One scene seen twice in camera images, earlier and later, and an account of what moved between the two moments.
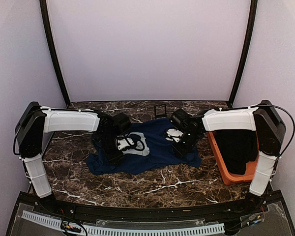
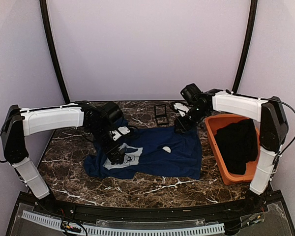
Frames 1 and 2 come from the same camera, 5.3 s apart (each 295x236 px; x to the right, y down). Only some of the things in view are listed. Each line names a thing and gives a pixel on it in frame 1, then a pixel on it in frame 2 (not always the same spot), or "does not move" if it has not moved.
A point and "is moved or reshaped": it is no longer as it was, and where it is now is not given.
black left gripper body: (108, 151) does not move
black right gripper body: (187, 145) -> (188, 124)
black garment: (238, 147) does not move
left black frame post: (46, 26) does not move
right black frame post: (249, 44) does not move
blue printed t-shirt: (147, 145) is moved or reshaped
